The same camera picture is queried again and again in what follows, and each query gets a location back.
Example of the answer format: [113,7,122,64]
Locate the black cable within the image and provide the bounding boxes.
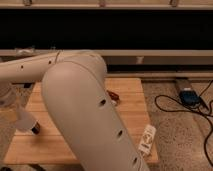
[154,79,213,168]

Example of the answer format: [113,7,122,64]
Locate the brown ceramic cup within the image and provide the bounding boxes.
[107,90,120,101]

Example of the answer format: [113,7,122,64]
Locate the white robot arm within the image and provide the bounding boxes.
[0,50,150,171]

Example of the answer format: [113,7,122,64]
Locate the white cylindrical arm joint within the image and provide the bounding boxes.
[15,107,40,135]

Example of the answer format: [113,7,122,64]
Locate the blue device on floor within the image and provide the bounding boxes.
[179,89,200,106]

